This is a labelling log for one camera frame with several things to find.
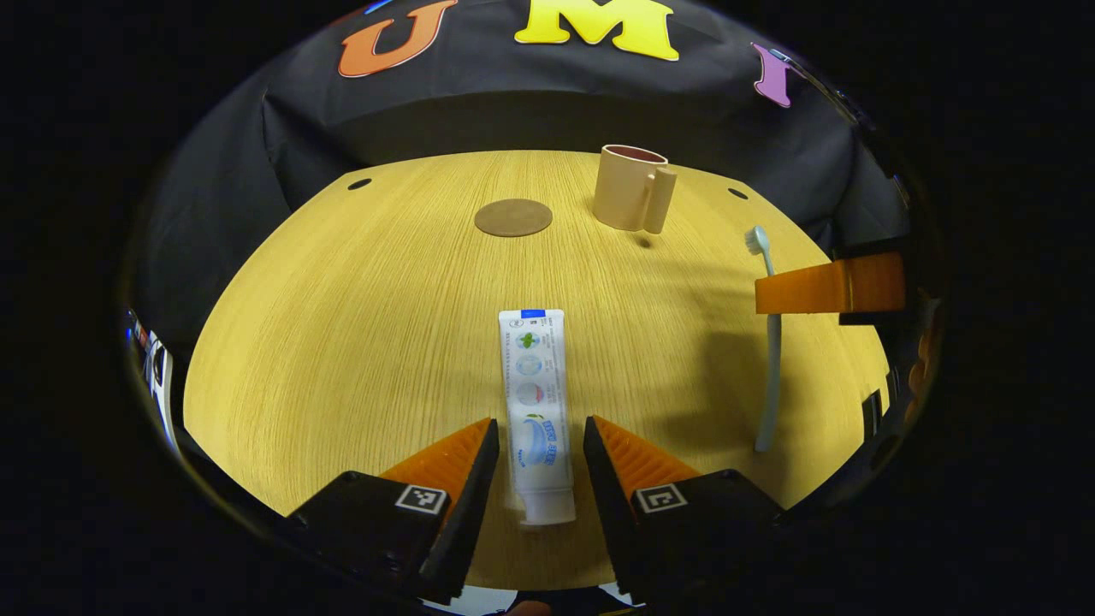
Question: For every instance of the white toothpaste tube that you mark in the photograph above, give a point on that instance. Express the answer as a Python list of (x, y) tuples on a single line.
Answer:
[(535, 402)]

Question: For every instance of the black backdrop cloth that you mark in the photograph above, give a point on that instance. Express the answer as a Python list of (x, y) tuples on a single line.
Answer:
[(479, 111)]

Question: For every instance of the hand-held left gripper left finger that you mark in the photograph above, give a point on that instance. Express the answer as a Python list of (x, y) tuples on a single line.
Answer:
[(466, 522)]

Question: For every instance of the pale green toothbrush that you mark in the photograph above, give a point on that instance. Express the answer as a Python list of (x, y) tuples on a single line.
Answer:
[(772, 376)]

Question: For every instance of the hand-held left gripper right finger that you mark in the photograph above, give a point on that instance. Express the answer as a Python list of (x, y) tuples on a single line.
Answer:
[(612, 513)]

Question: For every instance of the beige cup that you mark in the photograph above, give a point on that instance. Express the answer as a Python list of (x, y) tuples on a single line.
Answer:
[(624, 192)]

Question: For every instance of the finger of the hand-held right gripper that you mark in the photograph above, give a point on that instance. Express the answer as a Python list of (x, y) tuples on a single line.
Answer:
[(821, 291), (922, 368)]

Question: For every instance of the computer monitor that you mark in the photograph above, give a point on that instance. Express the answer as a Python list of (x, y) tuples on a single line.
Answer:
[(156, 368)]

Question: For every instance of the round brown coaster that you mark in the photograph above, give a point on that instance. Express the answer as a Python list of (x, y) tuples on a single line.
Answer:
[(513, 217)]

